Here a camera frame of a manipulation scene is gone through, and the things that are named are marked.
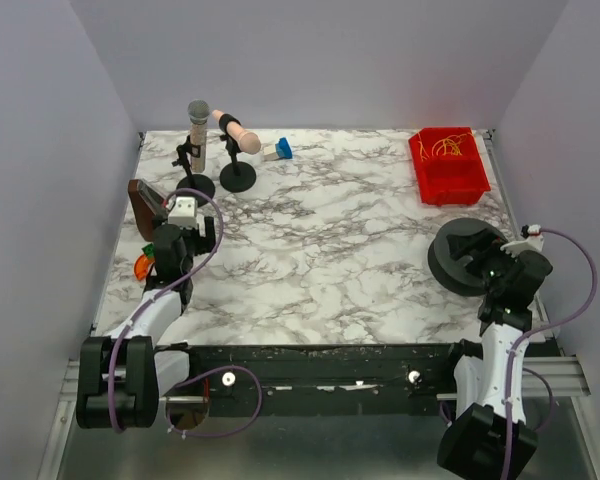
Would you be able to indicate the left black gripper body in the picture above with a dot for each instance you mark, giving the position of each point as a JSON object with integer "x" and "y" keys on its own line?
{"x": 208, "y": 231}

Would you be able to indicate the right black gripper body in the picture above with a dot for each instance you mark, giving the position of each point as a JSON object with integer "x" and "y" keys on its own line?
{"x": 483, "y": 257}

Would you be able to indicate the black cable spool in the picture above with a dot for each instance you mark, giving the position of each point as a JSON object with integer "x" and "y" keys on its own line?
{"x": 438, "y": 254}

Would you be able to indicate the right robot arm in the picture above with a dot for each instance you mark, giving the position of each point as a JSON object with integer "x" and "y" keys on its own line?
{"x": 489, "y": 437}

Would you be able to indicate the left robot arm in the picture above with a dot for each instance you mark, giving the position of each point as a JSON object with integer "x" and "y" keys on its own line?
{"x": 118, "y": 384}

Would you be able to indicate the green toy block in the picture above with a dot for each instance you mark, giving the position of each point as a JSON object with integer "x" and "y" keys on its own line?
{"x": 148, "y": 250}

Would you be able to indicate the orange curved track piece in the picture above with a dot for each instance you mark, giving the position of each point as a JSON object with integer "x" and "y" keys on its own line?
{"x": 142, "y": 267}

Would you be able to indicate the brown wooden metronome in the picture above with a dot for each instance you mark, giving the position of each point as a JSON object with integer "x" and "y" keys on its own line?
{"x": 148, "y": 205}

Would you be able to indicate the red plastic bin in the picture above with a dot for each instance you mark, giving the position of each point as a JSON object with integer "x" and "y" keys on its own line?
{"x": 448, "y": 166}

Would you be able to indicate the pink wooden microphone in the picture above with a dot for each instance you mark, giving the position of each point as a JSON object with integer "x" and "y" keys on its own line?
{"x": 247, "y": 141}

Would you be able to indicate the grey mesh microphone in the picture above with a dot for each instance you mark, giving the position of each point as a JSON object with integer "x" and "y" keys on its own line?
{"x": 199, "y": 112}

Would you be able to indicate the blue and white block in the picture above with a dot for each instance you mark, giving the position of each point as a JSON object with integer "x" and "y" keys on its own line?
{"x": 281, "y": 150}

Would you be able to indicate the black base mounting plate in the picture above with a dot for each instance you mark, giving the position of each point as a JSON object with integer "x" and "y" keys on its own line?
{"x": 319, "y": 380}

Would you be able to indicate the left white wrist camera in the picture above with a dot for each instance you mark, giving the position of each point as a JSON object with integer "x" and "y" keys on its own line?
{"x": 182, "y": 212}

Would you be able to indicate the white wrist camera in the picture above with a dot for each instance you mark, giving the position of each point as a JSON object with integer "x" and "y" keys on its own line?
{"x": 532, "y": 240}
{"x": 182, "y": 212}

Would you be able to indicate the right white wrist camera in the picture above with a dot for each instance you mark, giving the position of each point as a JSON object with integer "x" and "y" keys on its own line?
{"x": 532, "y": 240}

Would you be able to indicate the aluminium frame rail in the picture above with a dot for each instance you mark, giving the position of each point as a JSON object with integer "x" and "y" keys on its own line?
{"x": 563, "y": 375}

